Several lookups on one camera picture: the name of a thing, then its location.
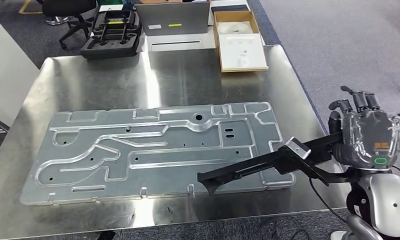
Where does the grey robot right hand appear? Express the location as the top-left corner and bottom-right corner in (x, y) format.
(328, 85), (400, 170)

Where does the long black plastic part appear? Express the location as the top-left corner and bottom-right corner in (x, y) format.
(197, 109), (400, 196)

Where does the stainless steel workbench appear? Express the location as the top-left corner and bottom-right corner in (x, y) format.
(0, 44), (352, 240)

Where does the tan edged white box lid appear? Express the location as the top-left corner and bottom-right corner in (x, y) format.
(218, 33), (270, 73)

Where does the open brown cardboard box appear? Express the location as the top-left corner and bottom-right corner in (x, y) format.
(213, 10), (261, 49)

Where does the black flat box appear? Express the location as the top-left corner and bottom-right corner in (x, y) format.
(210, 3), (251, 15)

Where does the white flat box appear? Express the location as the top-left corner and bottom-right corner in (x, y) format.
(146, 33), (221, 53)

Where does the stamped grey metal panel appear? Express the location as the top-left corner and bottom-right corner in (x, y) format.
(19, 101), (297, 206)

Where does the silver laptop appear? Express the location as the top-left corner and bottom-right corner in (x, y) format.
(135, 1), (211, 37)

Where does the black foam case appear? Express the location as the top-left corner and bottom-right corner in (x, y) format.
(80, 9), (143, 61)

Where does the black office chair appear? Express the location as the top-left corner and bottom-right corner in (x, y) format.
(35, 0), (98, 51)

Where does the chrome round floor base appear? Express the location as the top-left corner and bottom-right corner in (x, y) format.
(45, 15), (72, 27)

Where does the white side panel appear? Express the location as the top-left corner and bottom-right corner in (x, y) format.
(0, 11), (41, 128)

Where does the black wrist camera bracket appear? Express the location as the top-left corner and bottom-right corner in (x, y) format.
(277, 145), (360, 187)

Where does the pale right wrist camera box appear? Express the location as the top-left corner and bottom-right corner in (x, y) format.
(284, 136), (312, 161)

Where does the thin black camera cable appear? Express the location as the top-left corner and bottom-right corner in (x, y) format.
(308, 177), (348, 215)

